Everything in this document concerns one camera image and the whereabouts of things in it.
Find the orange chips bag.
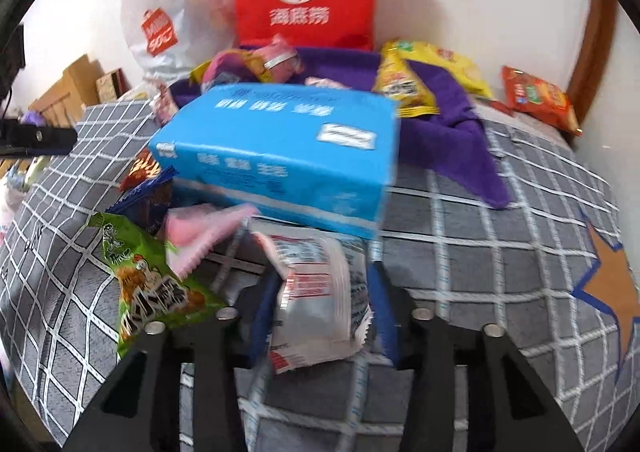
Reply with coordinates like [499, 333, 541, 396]
[501, 65, 583, 137]

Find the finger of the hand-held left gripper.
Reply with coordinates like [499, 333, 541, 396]
[0, 24, 26, 100]
[0, 121, 78, 155]

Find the yellow triangular snack packet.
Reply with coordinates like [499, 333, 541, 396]
[374, 52, 440, 119]

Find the small blue snack packet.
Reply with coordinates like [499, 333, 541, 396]
[107, 166, 177, 238]

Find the wooden headboard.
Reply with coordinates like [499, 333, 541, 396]
[30, 54, 106, 128]

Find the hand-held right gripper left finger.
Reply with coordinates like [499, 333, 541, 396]
[62, 272, 281, 452]

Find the white red-print snack packet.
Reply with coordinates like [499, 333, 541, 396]
[250, 231, 375, 373]

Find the purple cloth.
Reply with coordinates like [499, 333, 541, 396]
[167, 46, 511, 210]

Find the yellow chips bag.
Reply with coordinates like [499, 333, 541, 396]
[382, 39, 493, 100]

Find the green snack packet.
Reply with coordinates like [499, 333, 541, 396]
[87, 212, 226, 358]

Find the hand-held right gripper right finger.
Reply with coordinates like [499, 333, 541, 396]
[370, 264, 583, 452]

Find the patterned book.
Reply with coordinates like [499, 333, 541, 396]
[95, 68, 126, 100]

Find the blue tissue pack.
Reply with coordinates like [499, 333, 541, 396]
[148, 83, 402, 240]

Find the white plastic bag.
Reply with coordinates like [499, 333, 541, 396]
[117, 0, 238, 83]

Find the pale pink snack packet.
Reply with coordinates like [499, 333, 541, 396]
[304, 76, 351, 90]

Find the brown wooden door frame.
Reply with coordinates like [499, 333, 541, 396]
[567, 0, 621, 153]

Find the pink sachet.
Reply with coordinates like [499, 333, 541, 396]
[165, 202, 261, 280]

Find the red snack packet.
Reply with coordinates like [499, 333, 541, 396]
[120, 149, 166, 190]

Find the pink yellow snack packet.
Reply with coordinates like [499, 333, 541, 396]
[190, 49, 273, 85]

